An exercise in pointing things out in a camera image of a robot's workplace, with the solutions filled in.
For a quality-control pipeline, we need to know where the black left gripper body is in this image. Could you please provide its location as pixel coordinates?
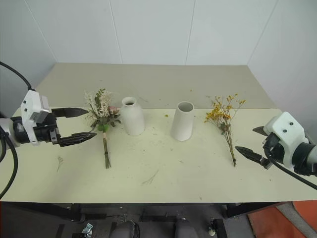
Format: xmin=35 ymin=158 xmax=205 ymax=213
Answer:
xmin=31 ymin=109 xmax=62 ymax=147

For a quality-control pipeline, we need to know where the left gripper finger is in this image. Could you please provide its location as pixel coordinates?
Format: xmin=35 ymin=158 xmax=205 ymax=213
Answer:
xmin=58 ymin=132 xmax=98 ymax=148
xmin=50 ymin=107 xmax=89 ymax=119

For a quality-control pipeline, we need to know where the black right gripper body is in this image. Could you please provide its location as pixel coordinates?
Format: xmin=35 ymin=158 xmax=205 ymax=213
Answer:
xmin=260 ymin=132 xmax=286 ymax=171

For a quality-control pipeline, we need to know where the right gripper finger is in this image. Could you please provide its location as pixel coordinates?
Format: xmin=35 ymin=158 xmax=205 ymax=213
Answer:
xmin=235 ymin=146 xmax=263 ymax=164
xmin=252 ymin=125 xmax=268 ymax=137

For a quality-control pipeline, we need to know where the white bottle-shaped vase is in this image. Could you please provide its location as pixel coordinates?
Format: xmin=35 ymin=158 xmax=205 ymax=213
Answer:
xmin=119 ymin=96 xmax=146 ymax=136

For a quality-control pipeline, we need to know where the white tapered cylinder vase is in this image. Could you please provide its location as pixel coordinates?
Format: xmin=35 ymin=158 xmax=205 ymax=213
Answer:
xmin=170 ymin=101 xmax=195 ymax=142

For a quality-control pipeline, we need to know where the white and pink dried bouquet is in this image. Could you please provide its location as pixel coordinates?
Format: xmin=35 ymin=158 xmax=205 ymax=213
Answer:
xmin=84 ymin=88 xmax=121 ymax=170

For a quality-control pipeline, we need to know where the yellow dried flower bouquet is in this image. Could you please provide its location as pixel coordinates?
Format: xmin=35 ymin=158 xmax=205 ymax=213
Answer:
xmin=203 ymin=93 xmax=247 ymax=168

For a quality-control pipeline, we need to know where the orange floor mat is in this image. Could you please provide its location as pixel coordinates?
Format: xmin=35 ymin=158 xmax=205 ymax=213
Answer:
xmin=247 ymin=201 xmax=317 ymax=238

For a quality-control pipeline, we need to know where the silver caster wheel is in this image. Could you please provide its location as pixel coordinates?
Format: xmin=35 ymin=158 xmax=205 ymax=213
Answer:
xmin=81 ymin=222 xmax=94 ymax=235

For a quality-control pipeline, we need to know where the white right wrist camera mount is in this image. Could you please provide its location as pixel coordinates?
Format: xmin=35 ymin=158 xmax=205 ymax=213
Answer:
xmin=263 ymin=111 xmax=310 ymax=167

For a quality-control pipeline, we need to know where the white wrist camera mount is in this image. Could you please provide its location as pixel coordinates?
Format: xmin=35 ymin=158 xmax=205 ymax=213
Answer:
xmin=20 ymin=89 xmax=52 ymax=146
xmin=263 ymin=111 xmax=310 ymax=167

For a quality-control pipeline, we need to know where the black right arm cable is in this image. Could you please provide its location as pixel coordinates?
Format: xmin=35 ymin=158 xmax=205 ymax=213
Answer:
xmin=264 ymin=140 xmax=317 ymax=191

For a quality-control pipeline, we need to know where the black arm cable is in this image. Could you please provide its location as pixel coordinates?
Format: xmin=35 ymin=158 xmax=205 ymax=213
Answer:
xmin=0 ymin=61 xmax=36 ymax=199
xmin=264 ymin=140 xmax=317 ymax=191

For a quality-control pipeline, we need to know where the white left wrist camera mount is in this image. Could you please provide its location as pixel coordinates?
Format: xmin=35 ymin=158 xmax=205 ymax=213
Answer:
xmin=20 ymin=89 xmax=52 ymax=146

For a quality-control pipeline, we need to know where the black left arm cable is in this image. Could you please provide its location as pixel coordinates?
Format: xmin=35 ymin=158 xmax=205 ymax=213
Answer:
xmin=0 ymin=61 xmax=36 ymax=199

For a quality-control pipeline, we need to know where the black table frame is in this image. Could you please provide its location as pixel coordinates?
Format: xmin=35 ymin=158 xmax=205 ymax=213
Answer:
xmin=0 ymin=202 xmax=293 ymax=238

